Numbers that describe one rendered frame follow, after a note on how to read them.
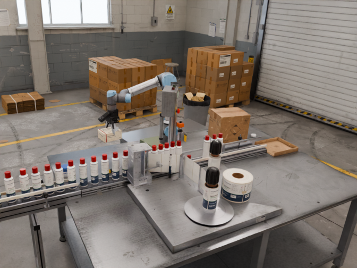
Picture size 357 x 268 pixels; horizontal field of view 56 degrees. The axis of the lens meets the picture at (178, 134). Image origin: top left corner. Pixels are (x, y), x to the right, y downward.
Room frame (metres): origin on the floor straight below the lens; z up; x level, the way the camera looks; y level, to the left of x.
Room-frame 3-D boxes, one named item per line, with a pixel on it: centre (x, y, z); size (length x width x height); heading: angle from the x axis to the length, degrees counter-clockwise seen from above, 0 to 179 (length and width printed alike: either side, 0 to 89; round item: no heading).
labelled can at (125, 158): (2.08, 0.36, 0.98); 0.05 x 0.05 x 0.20
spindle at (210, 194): (1.73, -0.22, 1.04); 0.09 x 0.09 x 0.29
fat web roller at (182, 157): (2.10, -0.04, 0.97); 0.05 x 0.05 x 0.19
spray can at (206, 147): (2.44, -0.23, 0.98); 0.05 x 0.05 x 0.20
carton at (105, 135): (2.57, 0.58, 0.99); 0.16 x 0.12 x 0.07; 130
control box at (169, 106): (2.35, 0.08, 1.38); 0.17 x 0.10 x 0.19; 176
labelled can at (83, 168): (1.93, 0.62, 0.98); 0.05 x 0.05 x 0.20
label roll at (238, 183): (1.93, -0.41, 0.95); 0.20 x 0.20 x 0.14
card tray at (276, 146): (2.84, -0.92, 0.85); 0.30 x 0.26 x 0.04; 121
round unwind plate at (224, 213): (1.73, -0.22, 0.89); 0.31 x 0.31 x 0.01
